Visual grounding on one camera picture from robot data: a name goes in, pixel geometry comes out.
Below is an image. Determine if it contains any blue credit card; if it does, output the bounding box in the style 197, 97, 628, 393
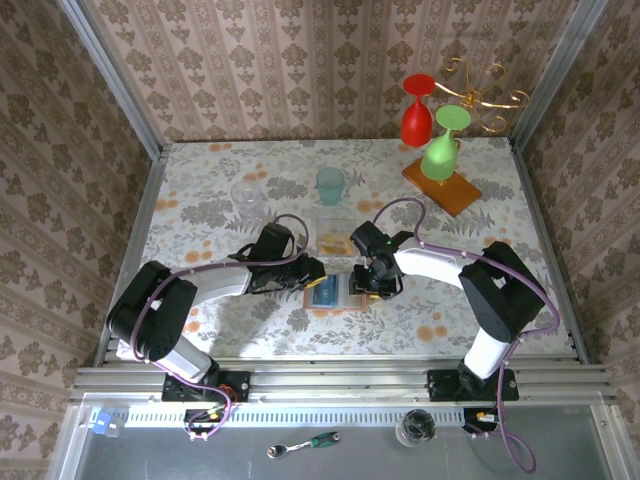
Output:
309, 274, 340, 306

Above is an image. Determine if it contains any brown card holder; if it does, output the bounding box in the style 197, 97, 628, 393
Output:
303, 272, 370, 311

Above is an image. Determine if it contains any gold credit card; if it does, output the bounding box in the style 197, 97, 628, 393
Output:
319, 233, 351, 255

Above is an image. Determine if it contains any clear acrylic card box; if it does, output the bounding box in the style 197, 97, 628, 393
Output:
312, 204, 356, 257

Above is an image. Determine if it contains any floral tablecloth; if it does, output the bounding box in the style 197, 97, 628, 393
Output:
117, 139, 574, 359

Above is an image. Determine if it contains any clear glass tumbler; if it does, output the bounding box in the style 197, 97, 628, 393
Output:
229, 179, 264, 219

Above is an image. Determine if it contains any teal plastic cup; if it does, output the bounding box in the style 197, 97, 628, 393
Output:
314, 167, 347, 206

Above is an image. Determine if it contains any wooden rack base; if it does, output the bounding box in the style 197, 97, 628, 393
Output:
402, 157, 484, 218

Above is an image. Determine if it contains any green wine glass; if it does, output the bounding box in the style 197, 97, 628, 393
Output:
419, 104, 473, 182

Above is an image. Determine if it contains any red wine glass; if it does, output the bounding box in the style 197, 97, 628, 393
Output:
400, 73, 437, 148

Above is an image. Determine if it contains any clear glass jar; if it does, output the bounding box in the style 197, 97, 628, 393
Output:
395, 408, 437, 448

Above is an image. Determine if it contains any grey metal shelf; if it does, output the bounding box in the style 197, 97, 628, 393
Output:
49, 394, 626, 480

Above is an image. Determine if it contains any blue white plastic part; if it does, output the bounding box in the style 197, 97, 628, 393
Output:
92, 412, 126, 439

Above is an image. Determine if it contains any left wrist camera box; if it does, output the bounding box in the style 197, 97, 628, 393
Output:
255, 223, 296, 261

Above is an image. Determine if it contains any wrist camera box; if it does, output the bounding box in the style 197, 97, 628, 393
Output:
255, 223, 296, 261
349, 221, 394, 256

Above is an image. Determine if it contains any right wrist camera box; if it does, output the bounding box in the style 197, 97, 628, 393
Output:
349, 221, 394, 256

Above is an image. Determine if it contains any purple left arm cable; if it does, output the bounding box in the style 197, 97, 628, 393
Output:
129, 214, 311, 444

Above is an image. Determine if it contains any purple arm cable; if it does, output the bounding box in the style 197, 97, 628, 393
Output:
129, 214, 311, 444
373, 197, 560, 474

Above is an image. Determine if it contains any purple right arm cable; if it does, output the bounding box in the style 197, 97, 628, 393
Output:
373, 197, 560, 474

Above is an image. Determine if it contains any aluminium front frame rail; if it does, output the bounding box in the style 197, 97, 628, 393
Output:
69, 357, 621, 404

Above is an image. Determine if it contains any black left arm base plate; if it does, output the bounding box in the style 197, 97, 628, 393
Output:
162, 370, 251, 404

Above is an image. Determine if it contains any white perforated cable duct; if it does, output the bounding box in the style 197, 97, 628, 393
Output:
124, 407, 469, 429

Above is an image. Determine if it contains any green handled ratchet wrench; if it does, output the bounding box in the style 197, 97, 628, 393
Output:
267, 431, 343, 460

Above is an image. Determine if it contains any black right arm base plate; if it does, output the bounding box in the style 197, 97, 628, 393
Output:
427, 368, 520, 403

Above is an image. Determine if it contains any gold wire glass rack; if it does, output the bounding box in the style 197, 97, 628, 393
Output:
433, 56, 530, 134

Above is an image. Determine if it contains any aluminium frame post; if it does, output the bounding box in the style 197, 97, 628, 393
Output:
57, 0, 166, 159
509, 0, 609, 151

